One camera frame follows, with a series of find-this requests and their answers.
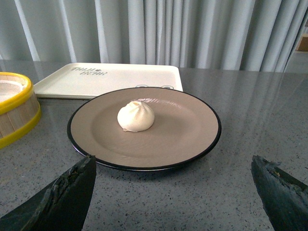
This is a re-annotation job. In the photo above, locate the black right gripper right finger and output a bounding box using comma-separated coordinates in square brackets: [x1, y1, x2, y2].
[251, 155, 308, 231]

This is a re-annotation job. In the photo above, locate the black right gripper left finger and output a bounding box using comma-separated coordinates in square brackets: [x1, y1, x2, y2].
[0, 156, 96, 231]

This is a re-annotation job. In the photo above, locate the beige plate with black rim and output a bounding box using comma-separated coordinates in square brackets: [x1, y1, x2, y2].
[67, 87, 221, 171]

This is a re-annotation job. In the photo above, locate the white steamed bun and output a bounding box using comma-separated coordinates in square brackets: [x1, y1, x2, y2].
[117, 101, 154, 132]

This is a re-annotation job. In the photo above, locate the cream rectangular bear tray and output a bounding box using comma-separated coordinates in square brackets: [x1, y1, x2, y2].
[34, 63, 183, 99]

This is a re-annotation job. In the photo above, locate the bamboo steamer with yellow rims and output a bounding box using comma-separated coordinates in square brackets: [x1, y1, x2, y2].
[0, 72, 41, 148]

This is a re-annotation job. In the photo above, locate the white steamer liner cloth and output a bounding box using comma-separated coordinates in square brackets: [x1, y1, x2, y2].
[0, 80, 24, 102]

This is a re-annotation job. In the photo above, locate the brown cardboard box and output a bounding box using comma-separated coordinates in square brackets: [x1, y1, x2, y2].
[295, 34, 308, 52]

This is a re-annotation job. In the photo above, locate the grey pleated curtain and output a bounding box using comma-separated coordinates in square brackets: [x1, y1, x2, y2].
[0, 0, 308, 72]

